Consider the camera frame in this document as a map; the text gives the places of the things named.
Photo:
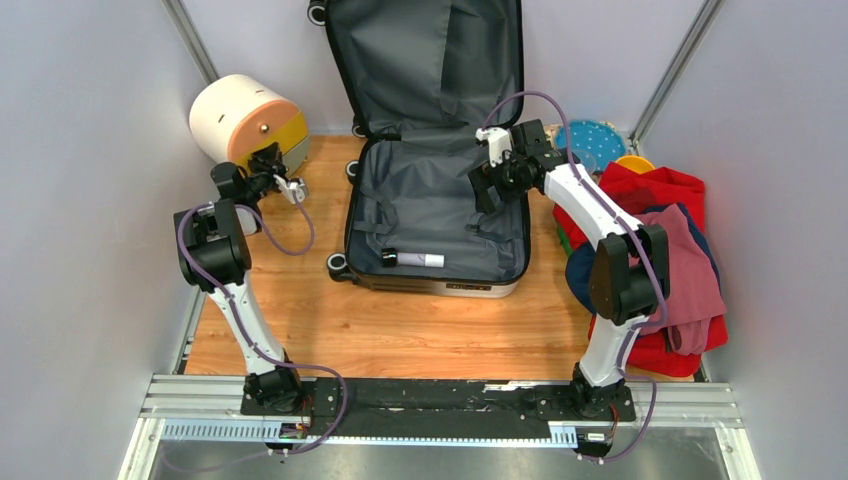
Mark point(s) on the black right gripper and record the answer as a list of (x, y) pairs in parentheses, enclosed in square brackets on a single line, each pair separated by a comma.
[(485, 177)]

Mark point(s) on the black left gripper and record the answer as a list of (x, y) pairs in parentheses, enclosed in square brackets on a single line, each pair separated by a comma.
[(267, 162)]

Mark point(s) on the cream mini drawer cabinet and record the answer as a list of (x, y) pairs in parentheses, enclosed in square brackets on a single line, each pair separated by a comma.
[(237, 116)]

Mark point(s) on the white tube black cap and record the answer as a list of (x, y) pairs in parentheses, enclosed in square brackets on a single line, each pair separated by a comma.
[(391, 257)]

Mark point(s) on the astronaut print suitcase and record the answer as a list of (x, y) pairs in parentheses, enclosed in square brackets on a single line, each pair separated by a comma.
[(421, 77)]

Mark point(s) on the red garment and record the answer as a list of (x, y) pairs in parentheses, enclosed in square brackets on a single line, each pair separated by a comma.
[(642, 196)]

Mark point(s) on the pink ribbed garment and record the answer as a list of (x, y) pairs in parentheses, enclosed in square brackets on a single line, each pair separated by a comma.
[(695, 297)]

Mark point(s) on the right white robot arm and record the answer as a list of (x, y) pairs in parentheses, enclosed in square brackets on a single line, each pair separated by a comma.
[(630, 276)]

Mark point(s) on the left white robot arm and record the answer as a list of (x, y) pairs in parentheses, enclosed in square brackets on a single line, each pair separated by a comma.
[(213, 255)]

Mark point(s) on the green plastic tray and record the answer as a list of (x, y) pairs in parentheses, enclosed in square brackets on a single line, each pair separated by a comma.
[(564, 241)]

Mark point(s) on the clear plastic cup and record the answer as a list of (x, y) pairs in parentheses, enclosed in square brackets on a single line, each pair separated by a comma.
[(586, 159)]

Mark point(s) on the teal dotted plate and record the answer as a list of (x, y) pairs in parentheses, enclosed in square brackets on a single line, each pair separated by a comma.
[(600, 139)]

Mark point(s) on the orange bowl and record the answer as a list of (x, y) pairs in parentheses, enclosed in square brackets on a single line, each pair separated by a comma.
[(636, 164)]

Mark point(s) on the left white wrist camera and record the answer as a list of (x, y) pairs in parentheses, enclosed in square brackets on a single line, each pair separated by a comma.
[(294, 190)]

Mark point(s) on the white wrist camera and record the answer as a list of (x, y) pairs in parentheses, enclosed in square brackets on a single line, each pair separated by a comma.
[(497, 140), (294, 190)]

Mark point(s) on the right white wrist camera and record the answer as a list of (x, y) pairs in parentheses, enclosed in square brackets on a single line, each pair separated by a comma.
[(497, 140)]

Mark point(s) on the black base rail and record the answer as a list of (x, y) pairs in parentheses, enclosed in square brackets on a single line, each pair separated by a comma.
[(438, 409)]

